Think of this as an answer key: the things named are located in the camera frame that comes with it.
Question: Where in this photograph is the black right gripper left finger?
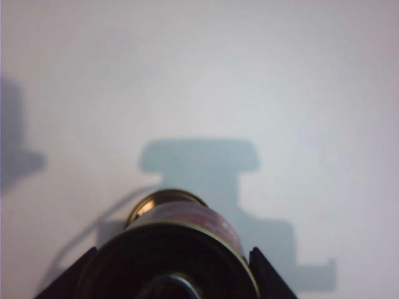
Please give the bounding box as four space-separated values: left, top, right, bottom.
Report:
32 247 99 299

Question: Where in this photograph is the red tomato can white label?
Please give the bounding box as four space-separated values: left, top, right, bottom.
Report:
123 187 208 230
76 198 261 299

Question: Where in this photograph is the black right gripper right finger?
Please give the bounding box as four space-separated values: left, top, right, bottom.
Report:
248 246 299 299

